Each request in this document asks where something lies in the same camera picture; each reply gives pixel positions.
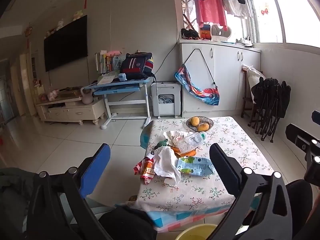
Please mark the row of books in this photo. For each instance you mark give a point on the row of books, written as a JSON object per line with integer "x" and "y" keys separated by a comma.
{"x": 105, "y": 62}

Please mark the person's left leg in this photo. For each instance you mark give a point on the person's left leg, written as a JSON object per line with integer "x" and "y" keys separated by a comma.
{"x": 127, "y": 225}

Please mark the blue study desk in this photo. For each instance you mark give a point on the blue study desk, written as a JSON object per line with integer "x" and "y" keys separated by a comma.
{"x": 120, "y": 83}

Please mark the yellowish plush toy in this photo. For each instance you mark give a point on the yellowish plush toy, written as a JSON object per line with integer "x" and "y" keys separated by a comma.
{"x": 77, "y": 15}

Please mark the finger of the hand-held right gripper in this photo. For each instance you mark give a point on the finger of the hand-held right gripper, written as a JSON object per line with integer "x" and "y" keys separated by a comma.
{"x": 300, "y": 136}
{"x": 316, "y": 117}

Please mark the green wrapper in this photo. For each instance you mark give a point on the green wrapper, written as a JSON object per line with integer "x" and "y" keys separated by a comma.
{"x": 162, "y": 143}

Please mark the red knot wall ornament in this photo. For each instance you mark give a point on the red knot wall ornament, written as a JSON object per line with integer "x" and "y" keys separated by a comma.
{"x": 28, "y": 31}

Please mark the white floor appliance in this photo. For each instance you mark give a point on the white floor appliance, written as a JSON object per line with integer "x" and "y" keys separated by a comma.
{"x": 166, "y": 90}

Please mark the person's leg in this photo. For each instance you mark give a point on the person's leg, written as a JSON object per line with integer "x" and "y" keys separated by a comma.
{"x": 127, "y": 225}
{"x": 300, "y": 205}

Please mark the white kettle jug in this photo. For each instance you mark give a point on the white kettle jug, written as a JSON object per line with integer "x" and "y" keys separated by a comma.
{"x": 87, "y": 98}

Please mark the dark striped backpack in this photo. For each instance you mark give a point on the dark striped backpack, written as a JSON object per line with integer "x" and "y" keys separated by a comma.
{"x": 135, "y": 66}

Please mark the white grey plastic rack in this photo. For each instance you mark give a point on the white grey plastic rack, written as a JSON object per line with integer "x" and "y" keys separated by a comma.
{"x": 221, "y": 32}

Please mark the orange peel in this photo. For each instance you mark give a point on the orange peel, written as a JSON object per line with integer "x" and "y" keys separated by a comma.
{"x": 175, "y": 150}
{"x": 191, "y": 153}

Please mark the white sneakers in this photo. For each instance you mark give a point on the white sneakers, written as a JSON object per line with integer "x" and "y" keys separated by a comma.
{"x": 243, "y": 41}

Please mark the black shoes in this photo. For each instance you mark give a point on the black shoes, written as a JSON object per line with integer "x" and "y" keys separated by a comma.
{"x": 188, "y": 33}

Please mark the white cabinet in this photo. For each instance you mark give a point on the white cabinet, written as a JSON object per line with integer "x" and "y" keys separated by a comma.
{"x": 225, "y": 67}

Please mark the floral cloth covered table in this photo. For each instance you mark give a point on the floral cloth covered table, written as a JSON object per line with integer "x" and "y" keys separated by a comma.
{"x": 237, "y": 142}

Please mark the pink plush toy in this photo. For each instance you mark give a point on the pink plush toy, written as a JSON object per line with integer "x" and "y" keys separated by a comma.
{"x": 113, "y": 53}

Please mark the pale blue cushion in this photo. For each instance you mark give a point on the pale blue cushion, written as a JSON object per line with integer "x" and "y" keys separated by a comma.
{"x": 100, "y": 206}

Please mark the white plastic bag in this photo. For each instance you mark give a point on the white plastic bag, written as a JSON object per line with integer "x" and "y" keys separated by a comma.
{"x": 165, "y": 162}

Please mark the orange fruit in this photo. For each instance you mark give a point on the orange fruit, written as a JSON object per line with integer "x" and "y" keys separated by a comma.
{"x": 195, "y": 121}
{"x": 202, "y": 127}

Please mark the cream television stand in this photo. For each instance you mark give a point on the cream television stand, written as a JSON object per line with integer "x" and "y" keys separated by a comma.
{"x": 70, "y": 111}

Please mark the red bow window sticker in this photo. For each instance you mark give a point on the red bow window sticker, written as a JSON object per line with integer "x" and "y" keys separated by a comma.
{"x": 265, "y": 11}

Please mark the white tissue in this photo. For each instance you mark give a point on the white tissue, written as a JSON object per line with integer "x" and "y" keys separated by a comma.
{"x": 172, "y": 136}

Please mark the yellow bin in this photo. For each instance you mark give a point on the yellow bin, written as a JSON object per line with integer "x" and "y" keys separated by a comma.
{"x": 195, "y": 232}

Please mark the white tote bag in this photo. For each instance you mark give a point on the white tote bag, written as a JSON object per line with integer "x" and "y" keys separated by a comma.
{"x": 255, "y": 75}

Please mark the white hanging garment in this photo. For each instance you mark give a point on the white hanging garment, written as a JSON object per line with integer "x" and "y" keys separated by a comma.
{"x": 237, "y": 8}

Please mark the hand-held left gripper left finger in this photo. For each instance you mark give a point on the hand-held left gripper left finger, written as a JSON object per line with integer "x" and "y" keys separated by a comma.
{"x": 96, "y": 170}

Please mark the pink soft toy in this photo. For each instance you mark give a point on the pink soft toy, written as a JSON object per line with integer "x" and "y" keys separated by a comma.
{"x": 53, "y": 95}

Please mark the paper booklet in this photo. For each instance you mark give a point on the paper booklet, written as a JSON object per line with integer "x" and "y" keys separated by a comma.
{"x": 107, "y": 78}

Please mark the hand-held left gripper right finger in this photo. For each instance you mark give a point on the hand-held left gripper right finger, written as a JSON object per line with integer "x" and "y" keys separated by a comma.
{"x": 225, "y": 170}

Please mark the clear plastic bottle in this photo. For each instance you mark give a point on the clear plastic bottle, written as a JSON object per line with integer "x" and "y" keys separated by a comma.
{"x": 191, "y": 141}

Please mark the wooden chair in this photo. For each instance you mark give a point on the wooden chair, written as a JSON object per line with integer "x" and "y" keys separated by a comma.
{"x": 246, "y": 100}

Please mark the person's right leg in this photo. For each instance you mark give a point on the person's right leg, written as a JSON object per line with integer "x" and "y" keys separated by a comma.
{"x": 300, "y": 205}

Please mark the black television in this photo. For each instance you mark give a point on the black television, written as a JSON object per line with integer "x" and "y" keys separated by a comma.
{"x": 65, "y": 45}

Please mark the white plush toy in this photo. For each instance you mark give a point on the white plush toy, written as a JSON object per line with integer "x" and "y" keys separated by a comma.
{"x": 60, "y": 25}

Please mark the red hanging garment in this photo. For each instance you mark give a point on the red hanging garment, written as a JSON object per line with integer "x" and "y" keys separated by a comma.
{"x": 210, "y": 10}

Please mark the blue green drink carton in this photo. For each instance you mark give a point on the blue green drink carton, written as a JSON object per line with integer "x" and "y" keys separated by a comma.
{"x": 195, "y": 166}

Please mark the dark fruit bowl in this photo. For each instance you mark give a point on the dark fruit bowl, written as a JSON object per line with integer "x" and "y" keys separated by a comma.
{"x": 210, "y": 123}

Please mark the black folding chairs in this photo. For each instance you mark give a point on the black folding chairs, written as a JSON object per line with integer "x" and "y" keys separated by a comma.
{"x": 270, "y": 97}

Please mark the orange printed box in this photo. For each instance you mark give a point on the orange printed box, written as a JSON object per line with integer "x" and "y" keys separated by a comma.
{"x": 205, "y": 33}

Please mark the red orange snack wrapper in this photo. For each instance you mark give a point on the red orange snack wrapper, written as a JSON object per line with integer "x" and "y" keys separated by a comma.
{"x": 147, "y": 172}

